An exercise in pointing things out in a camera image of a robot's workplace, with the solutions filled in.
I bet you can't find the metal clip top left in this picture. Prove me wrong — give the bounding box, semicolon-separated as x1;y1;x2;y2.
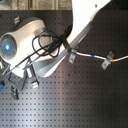
14;17;21;25

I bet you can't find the white cable with coloured bands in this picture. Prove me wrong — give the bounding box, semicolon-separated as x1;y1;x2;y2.
70;49;128;64

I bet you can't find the metal cable clip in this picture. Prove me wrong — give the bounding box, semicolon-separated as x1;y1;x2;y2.
68;46;79;64
101;51;114;70

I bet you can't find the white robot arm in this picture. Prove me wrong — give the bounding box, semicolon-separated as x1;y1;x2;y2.
0;0;111;100

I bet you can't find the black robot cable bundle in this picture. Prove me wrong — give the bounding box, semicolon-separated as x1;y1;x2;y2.
9;25;73;72

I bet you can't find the metal cable clip right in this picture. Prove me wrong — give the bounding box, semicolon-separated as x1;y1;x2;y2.
101;51;114;70

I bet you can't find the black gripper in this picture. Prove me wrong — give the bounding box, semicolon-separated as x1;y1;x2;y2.
10;60;39;100

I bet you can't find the metal cable clip left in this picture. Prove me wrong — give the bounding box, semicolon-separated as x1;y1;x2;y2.
68;46;79;64

